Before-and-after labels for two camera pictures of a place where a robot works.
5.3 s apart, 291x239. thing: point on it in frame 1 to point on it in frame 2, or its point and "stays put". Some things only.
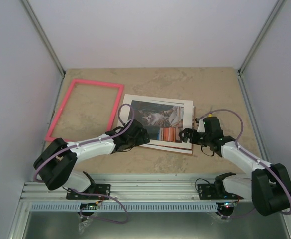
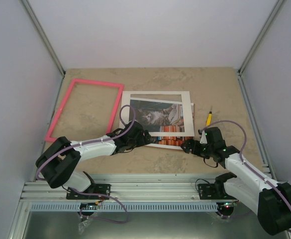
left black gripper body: [133, 143] stays put
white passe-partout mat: [187, 121] to [189, 127]
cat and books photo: [162, 120] stays put
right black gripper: [188, 131] to [195, 151]
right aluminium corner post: [275, 10] stays put
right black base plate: [208, 191] stays put
